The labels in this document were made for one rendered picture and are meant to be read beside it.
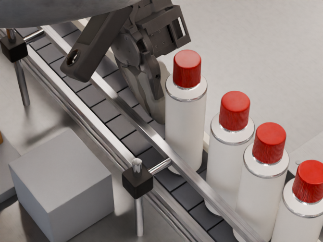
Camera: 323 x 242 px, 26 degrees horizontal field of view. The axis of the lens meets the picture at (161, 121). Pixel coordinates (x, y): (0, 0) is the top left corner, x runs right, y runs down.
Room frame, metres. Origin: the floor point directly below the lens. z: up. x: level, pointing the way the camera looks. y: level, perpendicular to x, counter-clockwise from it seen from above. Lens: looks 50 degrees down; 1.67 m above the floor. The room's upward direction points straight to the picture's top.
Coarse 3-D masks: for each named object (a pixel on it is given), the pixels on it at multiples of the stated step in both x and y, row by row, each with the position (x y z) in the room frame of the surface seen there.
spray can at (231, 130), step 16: (224, 96) 0.52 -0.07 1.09; (240, 96) 0.52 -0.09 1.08; (224, 112) 0.50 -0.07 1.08; (240, 112) 0.50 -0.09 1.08; (224, 128) 0.50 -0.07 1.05; (240, 128) 0.50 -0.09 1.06; (224, 144) 0.49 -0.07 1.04; (240, 144) 0.49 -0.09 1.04; (208, 160) 0.51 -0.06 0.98; (224, 160) 0.49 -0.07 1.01; (240, 160) 0.49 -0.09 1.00; (208, 176) 0.51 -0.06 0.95; (224, 176) 0.49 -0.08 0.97; (224, 192) 0.49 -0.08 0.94; (208, 208) 0.50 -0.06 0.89
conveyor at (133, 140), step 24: (72, 24) 0.86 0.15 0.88; (48, 48) 0.81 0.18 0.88; (96, 72) 0.76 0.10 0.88; (120, 72) 0.76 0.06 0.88; (96, 96) 0.71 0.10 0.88; (120, 96) 0.71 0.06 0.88; (120, 120) 0.66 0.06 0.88; (144, 120) 0.66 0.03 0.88; (144, 144) 0.61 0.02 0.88; (168, 192) 0.54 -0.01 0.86; (192, 192) 0.53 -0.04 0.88; (192, 216) 0.49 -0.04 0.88; (216, 240) 0.46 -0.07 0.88
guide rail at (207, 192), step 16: (48, 32) 0.76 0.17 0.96; (64, 48) 0.72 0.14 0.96; (96, 80) 0.66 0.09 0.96; (112, 96) 0.63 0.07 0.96; (128, 112) 0.60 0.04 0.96; (144, 128) 0.58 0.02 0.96; (160, 144) 0.55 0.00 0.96; (176, 160) 0.52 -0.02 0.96; (192, 176) 0.50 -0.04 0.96; (208, 192) 0.48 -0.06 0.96; (224, 208) 0.45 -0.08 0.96; (240, 224) 0.43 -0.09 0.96; (256, 240) 0.41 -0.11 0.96
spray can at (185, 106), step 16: (176, 64) 0.57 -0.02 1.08; (192, 64) 0.57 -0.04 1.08; (176, 80) 0.57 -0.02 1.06; (192, 80) 0.57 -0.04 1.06; (176, 96) 0.56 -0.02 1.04; (192, 96) 0.56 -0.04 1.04; (176, 112) 0.56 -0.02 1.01; (192, 112) 0.56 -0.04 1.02; (176, 128) 0.56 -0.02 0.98; (192, 128) 0.56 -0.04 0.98; (176, 144) 0.56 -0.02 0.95; (192, 144) 0.56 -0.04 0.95; (192, 160) 0.56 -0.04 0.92
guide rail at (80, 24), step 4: (76, 20) 0.84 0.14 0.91; (80, 20) 0.84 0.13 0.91; (84, 20) 0.84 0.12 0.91; (76, 24) 0.84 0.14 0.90; (80, 24) 0.83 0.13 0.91; (84, 24) 0.83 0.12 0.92; (80, 28) 0.83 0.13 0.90; (108, 52) 0.77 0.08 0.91; (112, 52) 0.76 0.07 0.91; (108, 56) 0.77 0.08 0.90; (112, 56) 0.76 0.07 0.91; (112, 60) 0.76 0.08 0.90; (116, 64) 0.75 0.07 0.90; (204, 132) 0.61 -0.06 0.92; (204, 136) 0.60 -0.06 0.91; (208, 136) 0.60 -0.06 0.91; (204, 140) 0.59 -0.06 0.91; (208, 140) 0.59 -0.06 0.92; (204, 144) 0.59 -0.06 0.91; (208, 144) 0.59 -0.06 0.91; (204, 148) 0.59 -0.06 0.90; (208, 148) 0.58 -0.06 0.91; (276, 216) 0.48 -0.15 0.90
